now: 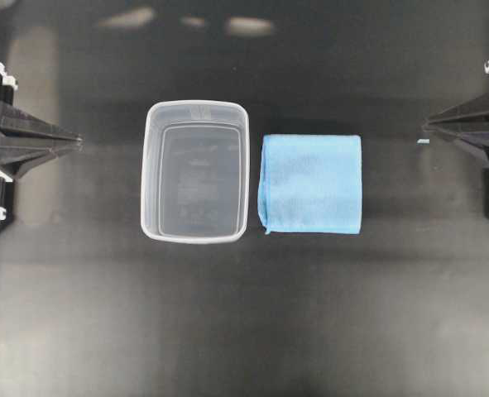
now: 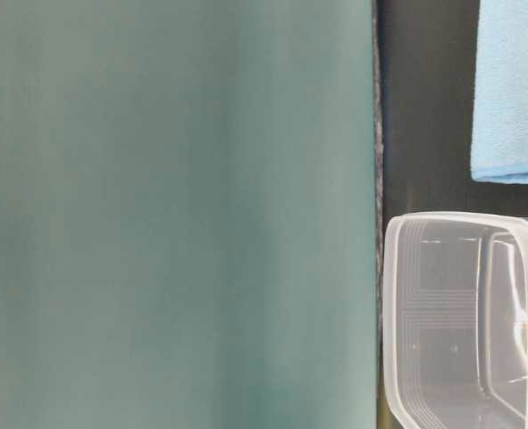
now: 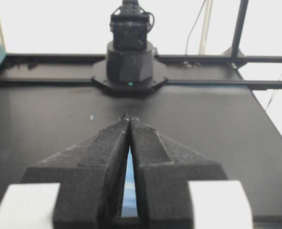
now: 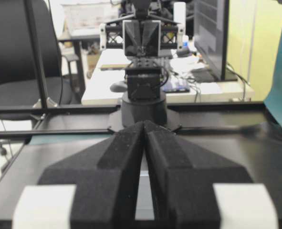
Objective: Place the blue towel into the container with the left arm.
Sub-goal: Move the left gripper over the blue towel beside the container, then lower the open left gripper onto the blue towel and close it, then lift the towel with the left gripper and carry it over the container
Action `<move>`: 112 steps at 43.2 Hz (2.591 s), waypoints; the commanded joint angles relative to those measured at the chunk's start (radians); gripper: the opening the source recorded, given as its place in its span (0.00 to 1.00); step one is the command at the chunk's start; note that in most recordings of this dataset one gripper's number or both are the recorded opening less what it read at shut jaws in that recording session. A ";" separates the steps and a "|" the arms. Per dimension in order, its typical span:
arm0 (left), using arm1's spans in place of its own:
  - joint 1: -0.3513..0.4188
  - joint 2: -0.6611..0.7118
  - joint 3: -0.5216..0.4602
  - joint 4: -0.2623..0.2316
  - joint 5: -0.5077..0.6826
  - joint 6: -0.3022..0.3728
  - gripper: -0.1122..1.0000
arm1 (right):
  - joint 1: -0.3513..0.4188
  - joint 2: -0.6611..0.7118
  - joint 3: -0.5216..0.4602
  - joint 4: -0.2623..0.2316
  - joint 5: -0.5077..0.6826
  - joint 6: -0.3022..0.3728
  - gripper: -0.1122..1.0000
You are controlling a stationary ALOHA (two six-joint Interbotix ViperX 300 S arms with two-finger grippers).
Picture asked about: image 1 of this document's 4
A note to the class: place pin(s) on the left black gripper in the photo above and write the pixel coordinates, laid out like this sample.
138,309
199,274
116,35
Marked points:
16,159

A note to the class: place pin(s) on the blue folded towel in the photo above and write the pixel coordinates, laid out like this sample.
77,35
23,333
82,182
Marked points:
310,184

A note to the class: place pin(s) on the clear plastic container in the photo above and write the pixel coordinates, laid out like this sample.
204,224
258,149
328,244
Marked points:
195,172

